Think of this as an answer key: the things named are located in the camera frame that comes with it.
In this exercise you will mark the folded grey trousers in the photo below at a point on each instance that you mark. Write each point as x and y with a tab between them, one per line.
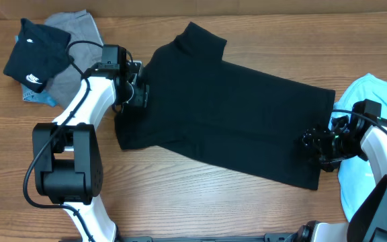
81	26

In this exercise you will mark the folded black Nike garment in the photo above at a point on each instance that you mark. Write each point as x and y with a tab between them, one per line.
38	55

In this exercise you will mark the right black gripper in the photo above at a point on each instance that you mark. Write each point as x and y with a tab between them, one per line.
318	145

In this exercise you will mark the black t-shirt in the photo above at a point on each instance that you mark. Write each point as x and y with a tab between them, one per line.
226	115

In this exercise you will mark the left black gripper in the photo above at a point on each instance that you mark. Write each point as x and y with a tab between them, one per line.
142	92

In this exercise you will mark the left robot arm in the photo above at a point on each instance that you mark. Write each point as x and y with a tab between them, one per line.
67	172

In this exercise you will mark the light blue t-shirt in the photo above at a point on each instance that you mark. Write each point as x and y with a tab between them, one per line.
357	177

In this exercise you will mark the folded blue denim garment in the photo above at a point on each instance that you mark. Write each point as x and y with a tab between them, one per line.
40	98

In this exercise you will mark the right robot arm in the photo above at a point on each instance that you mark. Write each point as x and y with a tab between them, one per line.
359	132

